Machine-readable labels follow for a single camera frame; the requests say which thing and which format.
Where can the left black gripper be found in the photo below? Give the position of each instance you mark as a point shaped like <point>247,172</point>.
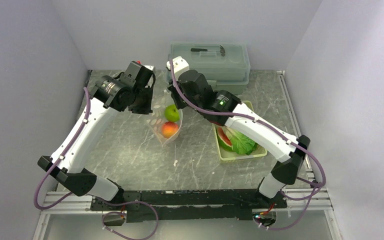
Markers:
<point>146,109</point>

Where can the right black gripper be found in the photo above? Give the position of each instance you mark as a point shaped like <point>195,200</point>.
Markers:
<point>178,103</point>

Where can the clear dotted zip bag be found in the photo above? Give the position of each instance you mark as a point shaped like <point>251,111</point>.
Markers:
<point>156,119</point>

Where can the green apple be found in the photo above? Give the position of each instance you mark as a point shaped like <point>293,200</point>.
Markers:
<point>171,113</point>

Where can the orange peach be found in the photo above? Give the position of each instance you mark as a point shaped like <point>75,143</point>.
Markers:
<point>168,129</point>

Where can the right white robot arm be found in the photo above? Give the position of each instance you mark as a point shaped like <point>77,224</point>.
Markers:
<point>226,110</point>

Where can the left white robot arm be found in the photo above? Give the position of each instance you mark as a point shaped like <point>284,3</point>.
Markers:
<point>104,101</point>

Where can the green plastic toolbox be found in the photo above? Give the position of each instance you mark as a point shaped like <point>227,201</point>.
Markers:
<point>226,66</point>

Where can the watermelon slice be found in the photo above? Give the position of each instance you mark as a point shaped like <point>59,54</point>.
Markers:
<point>223,140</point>

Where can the green cabbage leaf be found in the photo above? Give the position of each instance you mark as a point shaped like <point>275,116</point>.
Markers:
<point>241,144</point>

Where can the pale green perforated basket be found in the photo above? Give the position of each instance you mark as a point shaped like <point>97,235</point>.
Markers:
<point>225,156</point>

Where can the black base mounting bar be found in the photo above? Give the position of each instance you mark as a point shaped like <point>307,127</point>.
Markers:
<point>239,204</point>

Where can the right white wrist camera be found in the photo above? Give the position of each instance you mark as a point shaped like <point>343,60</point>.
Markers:
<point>180,66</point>

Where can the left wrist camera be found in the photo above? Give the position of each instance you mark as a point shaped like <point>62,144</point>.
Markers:
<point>150,67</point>

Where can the aluminium rail frame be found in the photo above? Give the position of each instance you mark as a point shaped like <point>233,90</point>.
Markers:
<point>295,200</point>

